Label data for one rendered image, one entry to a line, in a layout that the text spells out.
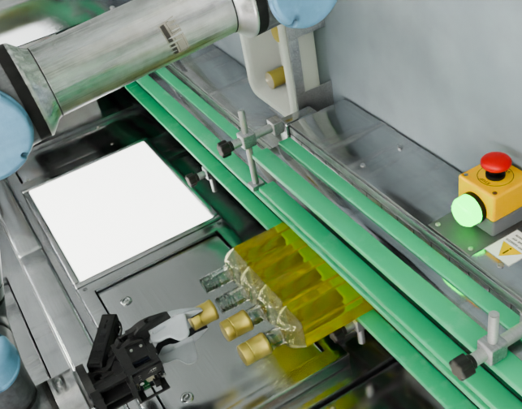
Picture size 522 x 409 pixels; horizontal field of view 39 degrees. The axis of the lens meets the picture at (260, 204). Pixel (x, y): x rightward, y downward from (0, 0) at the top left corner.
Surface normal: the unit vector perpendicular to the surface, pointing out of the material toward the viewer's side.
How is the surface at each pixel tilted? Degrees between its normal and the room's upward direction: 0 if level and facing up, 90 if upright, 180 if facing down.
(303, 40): 90
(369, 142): 90
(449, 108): 0
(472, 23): 0
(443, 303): 90
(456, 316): 90
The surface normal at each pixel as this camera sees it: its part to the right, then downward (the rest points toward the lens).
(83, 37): 0.01, -0.43
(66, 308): -0.16, -0.77
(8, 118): 0.35, 0.53
